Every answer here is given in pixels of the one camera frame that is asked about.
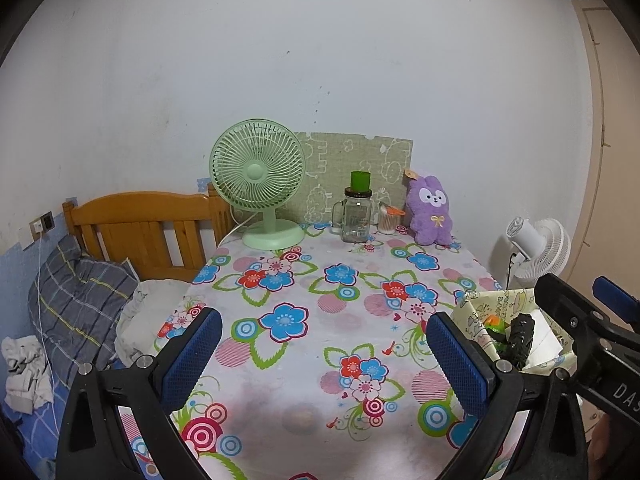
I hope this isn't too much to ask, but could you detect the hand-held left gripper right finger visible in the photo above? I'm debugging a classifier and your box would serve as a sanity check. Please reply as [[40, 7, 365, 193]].
[[426, 312, 588, 480]]

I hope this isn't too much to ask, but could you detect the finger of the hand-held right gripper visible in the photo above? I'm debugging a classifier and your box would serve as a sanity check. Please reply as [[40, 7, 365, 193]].
[[593, 276, 640, 341], [535, 273, 621, 386]]

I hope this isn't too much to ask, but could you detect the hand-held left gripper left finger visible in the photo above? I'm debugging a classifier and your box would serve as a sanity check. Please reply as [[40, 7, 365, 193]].
[[55, 307, 223, 480]]

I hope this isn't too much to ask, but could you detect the yellow cartoon fabric storage box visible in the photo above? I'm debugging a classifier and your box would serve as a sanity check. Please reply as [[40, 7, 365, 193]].
[[452, 287, 579, 377]]

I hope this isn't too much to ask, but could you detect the black knit cloth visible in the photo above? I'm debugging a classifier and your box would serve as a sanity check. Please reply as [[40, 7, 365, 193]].
[[506, 312, 537, 370]]

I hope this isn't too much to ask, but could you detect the person's right hand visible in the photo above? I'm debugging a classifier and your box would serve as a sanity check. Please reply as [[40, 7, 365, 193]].
[[587, 412, 615, 466]]

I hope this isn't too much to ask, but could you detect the cream blanket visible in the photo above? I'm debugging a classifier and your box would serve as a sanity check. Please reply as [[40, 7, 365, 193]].
[[114, 280, 193, 367]]

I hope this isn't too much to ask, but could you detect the white standing fan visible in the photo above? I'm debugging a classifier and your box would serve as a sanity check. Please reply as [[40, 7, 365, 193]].
[[504, 216, 572, 282]]

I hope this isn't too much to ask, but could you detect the grey plaid pillow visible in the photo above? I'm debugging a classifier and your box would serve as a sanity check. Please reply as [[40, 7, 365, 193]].
[[27, 235, 141, 386]]

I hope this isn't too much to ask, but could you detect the floral tablecloth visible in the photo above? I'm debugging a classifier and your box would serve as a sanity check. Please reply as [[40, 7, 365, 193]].
[[117, 220, 581, 480]]

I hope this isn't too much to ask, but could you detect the wooden bed headboard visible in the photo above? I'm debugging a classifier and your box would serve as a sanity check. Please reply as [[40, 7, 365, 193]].
[[62, 183, 236, 283]]

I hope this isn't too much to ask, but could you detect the purple plush bunny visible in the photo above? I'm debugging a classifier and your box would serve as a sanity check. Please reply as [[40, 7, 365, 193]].
[[402, 169, 456, 247]]

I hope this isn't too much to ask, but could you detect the small glass jar orange lid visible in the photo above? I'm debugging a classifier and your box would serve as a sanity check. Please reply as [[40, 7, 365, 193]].
[[377, 201, 403, 236]]

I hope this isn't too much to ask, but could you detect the beige wooden door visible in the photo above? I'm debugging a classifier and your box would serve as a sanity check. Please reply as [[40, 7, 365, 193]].
[[570, 0, 640, 288]]

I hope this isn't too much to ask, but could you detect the white crumpled cloth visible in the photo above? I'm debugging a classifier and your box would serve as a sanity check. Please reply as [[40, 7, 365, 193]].
[[1, 335, 55, 415]]

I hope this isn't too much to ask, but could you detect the blue bed sheet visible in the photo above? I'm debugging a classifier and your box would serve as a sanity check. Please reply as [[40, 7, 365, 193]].
[[0, 375, 71, 477]]

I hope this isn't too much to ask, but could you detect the glass mug jar green lid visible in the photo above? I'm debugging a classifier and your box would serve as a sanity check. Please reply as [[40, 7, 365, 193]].
[[332, 171, 375, 245]]

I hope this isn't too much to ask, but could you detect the green desk fan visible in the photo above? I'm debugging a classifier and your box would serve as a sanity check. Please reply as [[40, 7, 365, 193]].
[[209, 119, 307, 251]]

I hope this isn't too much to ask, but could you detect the green patterned board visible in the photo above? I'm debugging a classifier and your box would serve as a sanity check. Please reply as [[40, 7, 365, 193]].
[[292, 131, 415, 226]]

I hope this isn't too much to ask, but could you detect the pale fan power cord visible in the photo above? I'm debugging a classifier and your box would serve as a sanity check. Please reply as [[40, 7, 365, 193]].
[[219, 214, 262, 247]]

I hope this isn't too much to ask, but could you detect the white charging cable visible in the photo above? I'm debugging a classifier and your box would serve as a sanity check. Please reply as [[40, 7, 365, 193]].
[[35, 232, 54, 376]]

